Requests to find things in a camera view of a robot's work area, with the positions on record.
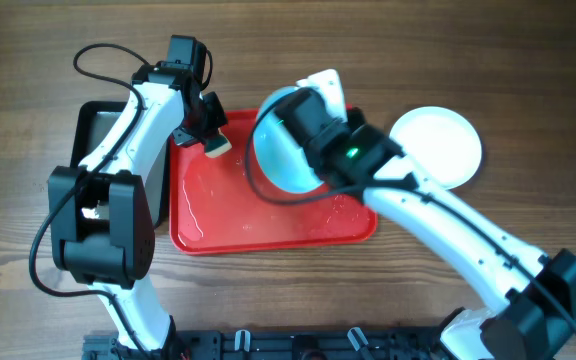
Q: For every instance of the green and yellow sponge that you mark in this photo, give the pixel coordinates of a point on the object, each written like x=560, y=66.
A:
x=217, y=145

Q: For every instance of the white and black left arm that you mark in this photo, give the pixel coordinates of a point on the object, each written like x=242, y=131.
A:
x=99, y=217

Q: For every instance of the white plate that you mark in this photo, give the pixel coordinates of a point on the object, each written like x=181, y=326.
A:
x=442, y=141

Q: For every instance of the black water tray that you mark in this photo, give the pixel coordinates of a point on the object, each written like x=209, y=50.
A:
x=95, y=120

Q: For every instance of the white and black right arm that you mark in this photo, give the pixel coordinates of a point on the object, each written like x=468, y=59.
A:
x=529, y=297

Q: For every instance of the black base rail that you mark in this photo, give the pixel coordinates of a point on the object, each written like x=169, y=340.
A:
x=401, y=343

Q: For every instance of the pale blue plate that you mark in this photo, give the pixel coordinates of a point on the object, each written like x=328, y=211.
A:
x=281, y=159

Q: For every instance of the red plastic tray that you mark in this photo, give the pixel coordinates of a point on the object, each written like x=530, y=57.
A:
x=212, y=209

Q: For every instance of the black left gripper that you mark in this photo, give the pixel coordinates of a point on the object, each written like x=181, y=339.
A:
x=187, y=137

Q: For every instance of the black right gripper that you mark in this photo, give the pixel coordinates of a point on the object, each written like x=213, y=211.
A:
x=351, y=114

